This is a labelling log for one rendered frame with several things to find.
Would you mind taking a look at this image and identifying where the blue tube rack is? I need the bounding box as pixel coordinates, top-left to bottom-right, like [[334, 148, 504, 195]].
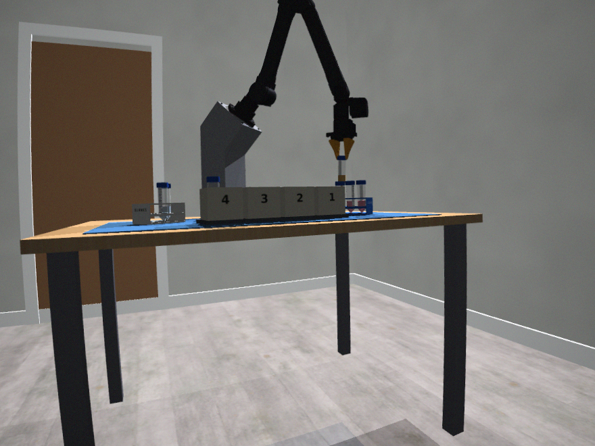
[[346, 197, 373, 215]]

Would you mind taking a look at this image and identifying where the beige bucket adapter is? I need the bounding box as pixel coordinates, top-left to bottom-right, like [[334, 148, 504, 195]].
[[280, 187, 315, 217], [243, 187, 281, 219], [314, 187, 346, 216], [199, 187, 243, 221]]

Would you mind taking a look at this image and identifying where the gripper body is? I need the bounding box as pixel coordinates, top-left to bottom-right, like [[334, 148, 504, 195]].
[[326, 117, 357, 142]]

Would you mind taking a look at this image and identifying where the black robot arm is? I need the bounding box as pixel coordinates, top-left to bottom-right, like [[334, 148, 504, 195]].
[[228, 0, 368, 127]]

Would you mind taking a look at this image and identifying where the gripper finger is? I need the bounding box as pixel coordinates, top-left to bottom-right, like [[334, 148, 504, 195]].
[[343, 138, 354, 159], [329, 139, 340, 160]]

